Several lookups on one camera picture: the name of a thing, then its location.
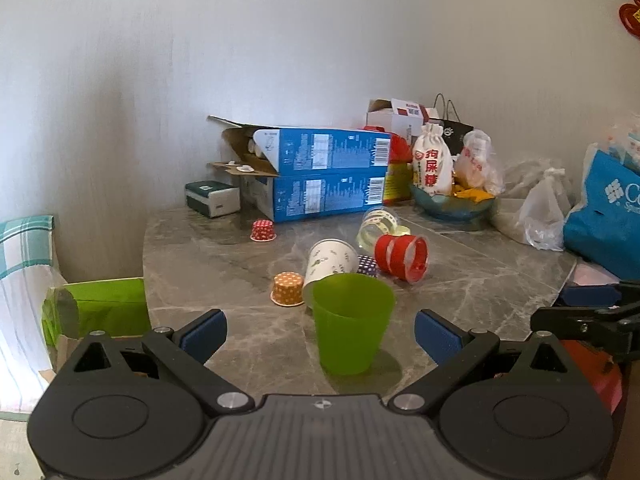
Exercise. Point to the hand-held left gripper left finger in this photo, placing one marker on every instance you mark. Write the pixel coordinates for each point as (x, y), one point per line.
(204, 336)

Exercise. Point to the red snack packet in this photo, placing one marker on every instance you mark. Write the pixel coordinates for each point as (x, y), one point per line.
(400, 147)

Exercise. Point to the yellow green printed box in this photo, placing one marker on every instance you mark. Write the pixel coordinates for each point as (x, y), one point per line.
(397, 182)

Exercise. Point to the red plastic object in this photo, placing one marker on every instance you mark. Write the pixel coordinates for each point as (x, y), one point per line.
(602, 375)

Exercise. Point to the green glass bowl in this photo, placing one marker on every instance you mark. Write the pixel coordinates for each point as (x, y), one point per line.
(450, 207)

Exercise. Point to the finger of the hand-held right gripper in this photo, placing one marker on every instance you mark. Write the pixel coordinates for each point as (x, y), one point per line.
(575, 322)
(586, 296)

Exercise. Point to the red polka dot paper cup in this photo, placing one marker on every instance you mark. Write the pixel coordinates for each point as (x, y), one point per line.
(263, 231)

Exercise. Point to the blue carton with open flap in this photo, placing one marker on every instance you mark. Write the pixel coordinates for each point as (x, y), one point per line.
(325, 150)
(325, 197)

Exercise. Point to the small green white box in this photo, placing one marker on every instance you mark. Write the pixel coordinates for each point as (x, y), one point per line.
(212, 199)

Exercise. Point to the orange polka dot paper cup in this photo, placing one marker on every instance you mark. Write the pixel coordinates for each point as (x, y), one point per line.
(287, 289)

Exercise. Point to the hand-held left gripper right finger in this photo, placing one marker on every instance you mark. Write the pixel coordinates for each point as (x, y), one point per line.
(440, 339)

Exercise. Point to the yellow snack packet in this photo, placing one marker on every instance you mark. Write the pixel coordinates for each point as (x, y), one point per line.
(470, 193)

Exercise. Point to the red wall ornament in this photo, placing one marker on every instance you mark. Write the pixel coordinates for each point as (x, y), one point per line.
(631, 15)

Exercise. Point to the green plastic cup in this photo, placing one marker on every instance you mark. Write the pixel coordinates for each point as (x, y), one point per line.
(352, 321)

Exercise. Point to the clear knotted plastic bag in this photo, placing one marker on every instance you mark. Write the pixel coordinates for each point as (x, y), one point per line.
(542, 205)

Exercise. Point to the clear yellowish plastic cup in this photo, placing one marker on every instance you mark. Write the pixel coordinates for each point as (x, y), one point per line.
(376, 225)

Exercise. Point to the purple polka dot paper cup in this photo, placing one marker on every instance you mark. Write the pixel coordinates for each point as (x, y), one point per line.
(367, 265)

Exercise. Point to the white patterned paper cup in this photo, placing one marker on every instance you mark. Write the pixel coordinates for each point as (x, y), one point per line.
(326, 265)

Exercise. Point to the pale tissue pack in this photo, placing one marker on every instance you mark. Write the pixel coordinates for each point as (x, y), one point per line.
(624, 140)

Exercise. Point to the blue shopping bag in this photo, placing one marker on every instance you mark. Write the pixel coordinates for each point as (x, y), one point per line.
(602, 220)

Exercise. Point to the clear bag of snacks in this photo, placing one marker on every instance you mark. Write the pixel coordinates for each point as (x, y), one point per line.
(477, 162)

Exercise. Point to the green checkered cloth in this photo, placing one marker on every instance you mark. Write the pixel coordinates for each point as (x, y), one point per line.
(25, 245)

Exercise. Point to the white and red box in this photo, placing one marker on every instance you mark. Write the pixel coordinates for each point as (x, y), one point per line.
(395, 117)

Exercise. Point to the black paper bag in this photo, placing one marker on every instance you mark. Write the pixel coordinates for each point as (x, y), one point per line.
(457, 135)

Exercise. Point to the green wrapped bundle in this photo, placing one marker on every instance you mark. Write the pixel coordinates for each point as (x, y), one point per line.
(107, 305)

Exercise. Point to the red plastic cup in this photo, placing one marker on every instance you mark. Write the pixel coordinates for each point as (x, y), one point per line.
(397, 256)

